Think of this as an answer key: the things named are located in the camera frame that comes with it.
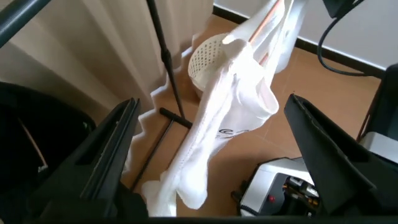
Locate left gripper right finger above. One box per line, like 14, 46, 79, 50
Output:
283, 93, 398, 216

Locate black clothes rack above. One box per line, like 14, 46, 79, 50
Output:
0, 0, 194, 191

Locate beige curtain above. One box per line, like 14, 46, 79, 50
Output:
0, 0, 215, 138

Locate white laundry basket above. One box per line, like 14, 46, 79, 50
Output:
187, 32, 240, 98

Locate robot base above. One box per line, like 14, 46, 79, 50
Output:
231, 130, 398, 218

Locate black shorts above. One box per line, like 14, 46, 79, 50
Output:
0, 81, 97, 200

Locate white shirt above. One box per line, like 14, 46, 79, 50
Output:
141, 0, 309, 218

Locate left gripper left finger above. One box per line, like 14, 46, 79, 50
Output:
27, 98, 142, 218

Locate black cable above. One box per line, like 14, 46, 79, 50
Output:
317, 16, 374, 77

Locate pink clothes hanger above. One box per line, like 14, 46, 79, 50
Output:
248, 0, 284, 67

